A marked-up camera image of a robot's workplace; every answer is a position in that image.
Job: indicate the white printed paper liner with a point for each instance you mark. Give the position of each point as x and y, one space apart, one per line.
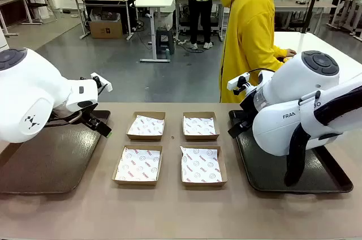
200 165
138 163
199 125
145 125

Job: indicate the kraft paper food box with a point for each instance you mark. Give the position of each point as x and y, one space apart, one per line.
130 137
118 182
186 137
223 166

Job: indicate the large white table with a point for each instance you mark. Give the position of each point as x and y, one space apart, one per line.
325 42

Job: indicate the person's right hand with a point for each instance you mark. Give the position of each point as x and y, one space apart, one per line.
291 52

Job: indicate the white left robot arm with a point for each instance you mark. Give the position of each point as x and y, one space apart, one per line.
28 90

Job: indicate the white standing desk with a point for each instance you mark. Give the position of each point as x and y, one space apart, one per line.
154 0

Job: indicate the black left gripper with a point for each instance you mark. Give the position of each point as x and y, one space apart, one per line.
92 119

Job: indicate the person's right forearm yellow sleeve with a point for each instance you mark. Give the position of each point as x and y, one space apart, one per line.
280 51

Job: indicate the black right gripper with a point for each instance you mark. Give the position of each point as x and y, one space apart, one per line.
248 109

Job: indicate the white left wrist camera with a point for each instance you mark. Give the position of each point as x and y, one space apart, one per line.
103 83

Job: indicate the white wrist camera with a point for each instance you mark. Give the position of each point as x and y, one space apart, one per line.
237 81
103 83

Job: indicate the black plastic stool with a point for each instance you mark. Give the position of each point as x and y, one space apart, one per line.
164 37

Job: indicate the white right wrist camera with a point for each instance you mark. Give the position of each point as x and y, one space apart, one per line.
237 81

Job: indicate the person in yellow hoodie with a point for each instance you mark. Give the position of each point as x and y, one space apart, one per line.
249 25

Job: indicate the brown cardboard box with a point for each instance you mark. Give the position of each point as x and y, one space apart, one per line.
106 29

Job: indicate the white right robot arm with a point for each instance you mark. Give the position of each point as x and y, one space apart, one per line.
297 90

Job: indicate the person in floral shirt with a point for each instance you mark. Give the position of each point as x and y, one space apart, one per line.
200 2

